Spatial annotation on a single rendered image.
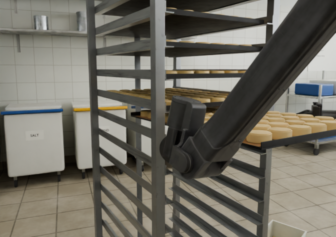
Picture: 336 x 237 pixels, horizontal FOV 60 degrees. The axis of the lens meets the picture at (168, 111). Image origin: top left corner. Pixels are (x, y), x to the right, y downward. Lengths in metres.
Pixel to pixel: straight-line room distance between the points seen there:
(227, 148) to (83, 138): 2.70
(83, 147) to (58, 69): 1.05
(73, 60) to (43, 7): 0.66
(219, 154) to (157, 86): 0.36
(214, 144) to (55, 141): 2.73
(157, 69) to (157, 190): 0.34
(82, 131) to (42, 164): 0.50
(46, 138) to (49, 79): 0.86
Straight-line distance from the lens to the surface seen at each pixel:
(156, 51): 0.79
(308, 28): 0.41
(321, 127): 0.75
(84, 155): 3.15
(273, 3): 1.10
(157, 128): 0.80
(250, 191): 1.21
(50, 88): 3.70
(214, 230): 1.46
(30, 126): 3.09
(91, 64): 1.35
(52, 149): 3.14
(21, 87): 3.72
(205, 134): 0.48
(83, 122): 3.08
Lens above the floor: 1.16
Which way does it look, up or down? 8 degrees down
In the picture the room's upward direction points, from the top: straight up
